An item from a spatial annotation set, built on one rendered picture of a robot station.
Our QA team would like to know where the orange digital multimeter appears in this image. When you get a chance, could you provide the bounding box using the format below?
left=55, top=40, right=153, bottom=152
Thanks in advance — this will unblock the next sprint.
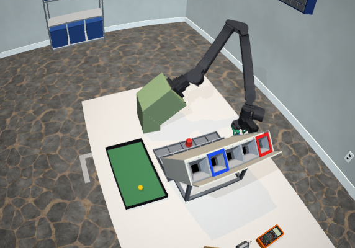
left=256, top=225, right=284, bottom=248

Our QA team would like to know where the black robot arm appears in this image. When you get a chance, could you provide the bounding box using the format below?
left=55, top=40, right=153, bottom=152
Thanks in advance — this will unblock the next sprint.
left=166, top=19, right=265, bottom=133

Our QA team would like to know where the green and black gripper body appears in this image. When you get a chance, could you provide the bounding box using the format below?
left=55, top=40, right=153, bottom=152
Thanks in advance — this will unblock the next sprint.
left=231, top=115, right=249, bottom=130

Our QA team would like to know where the red plug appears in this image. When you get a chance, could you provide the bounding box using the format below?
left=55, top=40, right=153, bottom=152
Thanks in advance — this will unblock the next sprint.
left=185, top=138, right=192, bottom=148

